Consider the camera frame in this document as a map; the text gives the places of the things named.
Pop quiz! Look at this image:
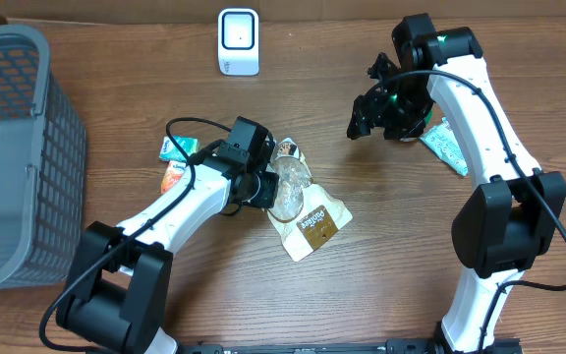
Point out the green lid jar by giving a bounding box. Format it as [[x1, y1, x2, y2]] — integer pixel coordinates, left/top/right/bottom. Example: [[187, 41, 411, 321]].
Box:
[[400, 111, 432, 142]]

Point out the beige pouch bag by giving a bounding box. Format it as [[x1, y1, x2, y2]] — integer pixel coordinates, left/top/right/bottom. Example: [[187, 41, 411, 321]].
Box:
[[267, 138, 353, 262]]

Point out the teal wipes packet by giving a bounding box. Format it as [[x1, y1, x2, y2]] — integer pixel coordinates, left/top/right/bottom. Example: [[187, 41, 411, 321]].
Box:
[[420, 117, 468, 177]]

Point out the orange tissue packet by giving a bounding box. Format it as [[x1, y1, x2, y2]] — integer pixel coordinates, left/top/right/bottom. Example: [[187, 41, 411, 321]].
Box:
[[160, 160, 186, 194]]

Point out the green tissue packet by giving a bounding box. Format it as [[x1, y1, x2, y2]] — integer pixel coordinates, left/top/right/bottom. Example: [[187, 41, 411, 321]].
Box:
[[158, 135, 200, 163]]

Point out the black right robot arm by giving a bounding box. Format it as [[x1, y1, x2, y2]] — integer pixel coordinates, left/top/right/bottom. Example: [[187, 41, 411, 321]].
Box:
[[347, 14, 566, 353]]

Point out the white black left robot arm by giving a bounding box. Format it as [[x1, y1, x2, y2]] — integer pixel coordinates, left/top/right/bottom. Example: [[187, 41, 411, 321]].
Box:
[[38, 117, 279, 353]]

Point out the white barcode scanner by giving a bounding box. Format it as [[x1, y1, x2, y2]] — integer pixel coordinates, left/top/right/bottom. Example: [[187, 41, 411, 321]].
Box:
[[217, 8, 259, 77]]

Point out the grey plastic basket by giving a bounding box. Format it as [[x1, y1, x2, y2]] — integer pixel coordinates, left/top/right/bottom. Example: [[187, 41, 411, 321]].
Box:
[[0, 25, 87, 289]]

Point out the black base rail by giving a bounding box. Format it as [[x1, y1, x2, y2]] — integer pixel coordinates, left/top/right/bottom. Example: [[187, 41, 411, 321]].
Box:
[[177, 336, 525, 354]]

